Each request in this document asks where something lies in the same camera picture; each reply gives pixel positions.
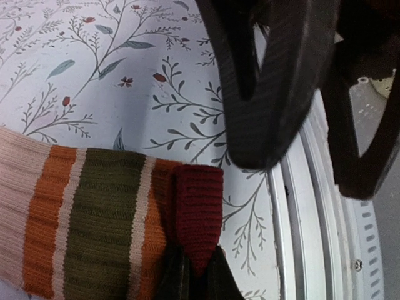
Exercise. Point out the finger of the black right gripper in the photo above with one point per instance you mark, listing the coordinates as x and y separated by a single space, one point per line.
361 101
271 56

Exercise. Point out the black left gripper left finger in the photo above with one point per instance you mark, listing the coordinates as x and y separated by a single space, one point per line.
175 283

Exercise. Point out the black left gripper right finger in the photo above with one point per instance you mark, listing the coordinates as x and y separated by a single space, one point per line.
221 284

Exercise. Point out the beige striped sock pair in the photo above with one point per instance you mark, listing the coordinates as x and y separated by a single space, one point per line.
99 224

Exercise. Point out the aluminium front rail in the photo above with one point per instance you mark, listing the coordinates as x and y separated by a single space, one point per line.
327 246

